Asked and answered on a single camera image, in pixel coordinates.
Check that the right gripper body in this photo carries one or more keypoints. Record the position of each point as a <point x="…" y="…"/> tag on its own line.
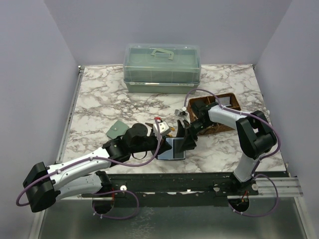
<point x="196" y="126"/>

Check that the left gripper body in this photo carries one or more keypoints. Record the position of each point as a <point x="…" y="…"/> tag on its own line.
<point x="154" y="143"/>

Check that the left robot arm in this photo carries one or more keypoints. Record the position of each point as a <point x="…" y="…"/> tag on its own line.
<point x="44" y="185"/>

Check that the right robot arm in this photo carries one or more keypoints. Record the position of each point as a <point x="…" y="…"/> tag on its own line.
<point x="256" y="137"/>

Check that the silver card in tray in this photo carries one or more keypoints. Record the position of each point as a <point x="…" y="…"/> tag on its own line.
<point x="225" y="101"/>

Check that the yellow black pliers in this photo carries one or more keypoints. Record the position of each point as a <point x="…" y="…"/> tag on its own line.
<point x="168" y="135"/>

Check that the green snap wallet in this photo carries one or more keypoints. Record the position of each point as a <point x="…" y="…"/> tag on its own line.
<point x="117" y="129"/>

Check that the brown wicker tray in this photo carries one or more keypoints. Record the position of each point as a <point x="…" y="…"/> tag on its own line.
<point x="217" y="127"/>

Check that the green plastic storage box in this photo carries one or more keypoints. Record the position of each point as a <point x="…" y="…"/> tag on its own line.
<point x="161" y="68"/>

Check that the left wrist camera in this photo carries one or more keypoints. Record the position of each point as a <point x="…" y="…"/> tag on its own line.
<point x="161" y="127"/>

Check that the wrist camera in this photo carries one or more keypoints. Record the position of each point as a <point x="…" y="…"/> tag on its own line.
<point x="161" y="127"/>
<point x="183" y="114"/>

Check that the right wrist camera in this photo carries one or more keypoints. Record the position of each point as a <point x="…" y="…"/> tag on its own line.
<point x="183" y="114"/>

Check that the black mounting rail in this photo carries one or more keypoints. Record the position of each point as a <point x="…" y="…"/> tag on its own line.
<point x="177" y="189"/>

